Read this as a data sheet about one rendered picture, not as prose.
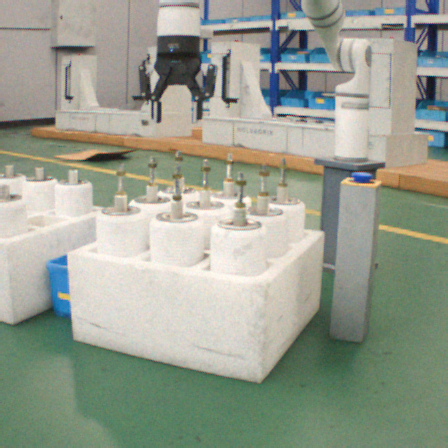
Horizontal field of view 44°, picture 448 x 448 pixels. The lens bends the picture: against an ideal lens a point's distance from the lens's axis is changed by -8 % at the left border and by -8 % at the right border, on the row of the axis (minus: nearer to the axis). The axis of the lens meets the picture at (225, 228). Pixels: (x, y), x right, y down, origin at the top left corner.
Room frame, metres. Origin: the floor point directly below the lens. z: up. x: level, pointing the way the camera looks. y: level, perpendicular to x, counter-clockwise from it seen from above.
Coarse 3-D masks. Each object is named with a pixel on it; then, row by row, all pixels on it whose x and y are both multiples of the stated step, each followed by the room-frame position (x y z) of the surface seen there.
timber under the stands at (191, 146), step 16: (32, 128) 5.81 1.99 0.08; (48, 128) 5.84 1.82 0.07; (112, 144) 4.76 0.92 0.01; (128, 144) 4.60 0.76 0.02; (144, 144) 4.45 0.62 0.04; (160, 144) 4.31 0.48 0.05; (176, 144) 4.19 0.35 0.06; (192, 144) 4.07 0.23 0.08; (208, 144) 4.03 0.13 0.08; (240, 160) 3.75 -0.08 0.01; (256, 160) 3.65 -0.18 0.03; (272, 160) 3.56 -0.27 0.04; (288, 160) 3.48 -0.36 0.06; (304, 160) 3.39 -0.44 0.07; (432, 160) 3.67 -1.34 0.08; (384, 176) 3.01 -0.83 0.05; (400, 176) 2.94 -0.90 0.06; (416, 176) 2.88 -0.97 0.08; (432, 176) 2.90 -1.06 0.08; (432, 192) 2.81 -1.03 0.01
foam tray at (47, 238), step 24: (48, 216) 1.36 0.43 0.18; (96, 216) 1.37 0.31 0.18; (0, 240) 1.11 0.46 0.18; (24, 240) 1.14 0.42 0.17; (48, 240) 1.21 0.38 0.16; (72, 240) 1.28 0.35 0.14; (96, 240) 1.36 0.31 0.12; (0, 264) 1.10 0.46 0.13; (24, 264) 1.13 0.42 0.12; (0, 288) 1.10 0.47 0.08; (24, 288) 1.13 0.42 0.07; (48, 288) 1.20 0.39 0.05; (0, 312) 1.11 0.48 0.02; (24, 312) 1.12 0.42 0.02
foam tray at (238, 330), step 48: (96, 288) 1.01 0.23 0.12; (144, 288) 0.97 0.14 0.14; (192, 288) 0.94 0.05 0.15; (240, 288) 0.91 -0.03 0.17; (288, 288) 1.01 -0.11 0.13; (96, 336) 1.02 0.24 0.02; (144, 336) 0.98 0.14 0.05; (192, 336) 0.94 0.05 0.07; (240, 336) 0.91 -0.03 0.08; (288, 336) 1.03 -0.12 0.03
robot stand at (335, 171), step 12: (324, 168) 1.56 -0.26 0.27; (336, 168) 1.52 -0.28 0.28; (348, 168) 1.49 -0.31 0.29; (360, 168) 1.47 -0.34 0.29; (372, 168) 1.52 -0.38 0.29; (324, 180) 1.56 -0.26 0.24; (336, 180) 1.52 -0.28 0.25; (324, 192) 1.55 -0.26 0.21; (336, 192) 1.52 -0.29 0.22; (324, 204) 1.55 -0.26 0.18; (336, 204) 1.52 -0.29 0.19; (324, 216) 1.55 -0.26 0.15; (336, 216) 1.52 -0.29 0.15; (324, 228) 1.54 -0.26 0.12; (336, 228) 1.52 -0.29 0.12; (324, 240) 1.54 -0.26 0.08; (336, 240) 1.51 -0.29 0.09; (324, 252) 1.54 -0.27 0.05; (324, 264) 1.53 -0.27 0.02
